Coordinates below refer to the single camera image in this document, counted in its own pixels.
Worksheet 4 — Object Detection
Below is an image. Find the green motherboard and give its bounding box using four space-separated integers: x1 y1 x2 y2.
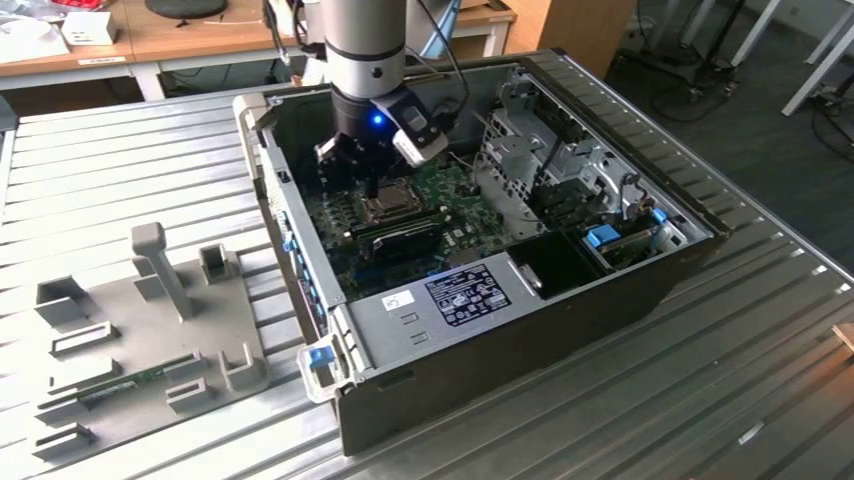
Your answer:
303 149 519 304

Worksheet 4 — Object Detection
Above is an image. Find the white cardboard box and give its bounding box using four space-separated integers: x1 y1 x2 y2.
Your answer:
60 10 120 47

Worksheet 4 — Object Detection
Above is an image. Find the white desk frame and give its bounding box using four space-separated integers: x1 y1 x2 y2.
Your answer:
780 0 854 117

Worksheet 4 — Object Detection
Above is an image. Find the hard disk in blue carrier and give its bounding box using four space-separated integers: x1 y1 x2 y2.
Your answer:
581 224 659 271

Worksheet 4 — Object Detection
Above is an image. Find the silver metal drive cage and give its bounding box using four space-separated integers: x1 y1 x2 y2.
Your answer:
477 69 606 234

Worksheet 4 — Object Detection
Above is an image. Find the black cable with orange plug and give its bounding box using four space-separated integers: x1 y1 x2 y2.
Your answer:
264 0 310 87

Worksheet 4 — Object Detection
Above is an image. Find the black round object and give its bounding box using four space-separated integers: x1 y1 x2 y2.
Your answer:
143 0 230 19

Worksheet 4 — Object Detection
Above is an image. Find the CPU socket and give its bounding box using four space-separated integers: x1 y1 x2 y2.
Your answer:
353 180 427 225

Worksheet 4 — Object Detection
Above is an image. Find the green RAM stick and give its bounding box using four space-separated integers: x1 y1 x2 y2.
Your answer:
78 364 172 401
347 212 447 242

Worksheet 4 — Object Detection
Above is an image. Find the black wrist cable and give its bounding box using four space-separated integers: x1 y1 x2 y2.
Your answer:
413 0 473 121

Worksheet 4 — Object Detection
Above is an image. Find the metal socket cover frame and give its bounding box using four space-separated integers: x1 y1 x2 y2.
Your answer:
358 182 423 222

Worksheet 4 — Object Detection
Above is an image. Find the wooden desk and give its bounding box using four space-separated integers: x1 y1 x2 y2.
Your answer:
0 0 519 101

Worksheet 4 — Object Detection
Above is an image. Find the wooden cabinet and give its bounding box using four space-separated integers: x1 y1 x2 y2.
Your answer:
537 0 637 81

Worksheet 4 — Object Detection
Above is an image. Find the grey power supply unit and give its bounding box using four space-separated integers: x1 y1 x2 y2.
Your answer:
345 249 539 382

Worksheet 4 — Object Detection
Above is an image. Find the open black PC case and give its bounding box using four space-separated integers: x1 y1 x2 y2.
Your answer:
231 48 733 457

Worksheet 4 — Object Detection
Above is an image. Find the black wheeled stand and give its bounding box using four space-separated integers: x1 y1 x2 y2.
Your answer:
613 0 746 101

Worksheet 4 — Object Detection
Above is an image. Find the CPU with silver top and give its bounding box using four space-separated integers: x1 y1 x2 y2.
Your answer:
377 188 414 214

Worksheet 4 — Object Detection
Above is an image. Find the grey parts rack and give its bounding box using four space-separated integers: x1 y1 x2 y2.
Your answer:
30 222 274 464

